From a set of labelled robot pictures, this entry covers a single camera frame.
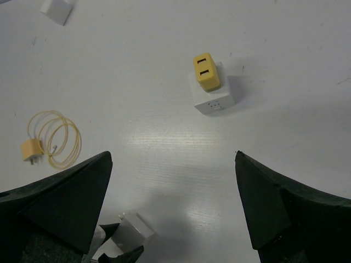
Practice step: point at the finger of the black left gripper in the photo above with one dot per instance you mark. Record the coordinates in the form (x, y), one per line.
(126, 257)

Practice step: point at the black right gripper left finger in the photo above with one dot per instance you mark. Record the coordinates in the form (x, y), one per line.
(54, 219)

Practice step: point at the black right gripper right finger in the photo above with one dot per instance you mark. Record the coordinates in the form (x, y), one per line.
(289, 221)

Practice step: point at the white usb charger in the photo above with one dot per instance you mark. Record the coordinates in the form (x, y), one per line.
(132, 232)
(57, 10)

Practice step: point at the white cube socket adapter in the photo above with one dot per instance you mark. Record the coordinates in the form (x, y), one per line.
(208, 102)

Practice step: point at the yellow dual USB charger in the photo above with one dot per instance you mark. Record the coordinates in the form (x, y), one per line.
(206, 72)

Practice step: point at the small yellow charger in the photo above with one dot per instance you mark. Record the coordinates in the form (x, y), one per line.
(31, 151)

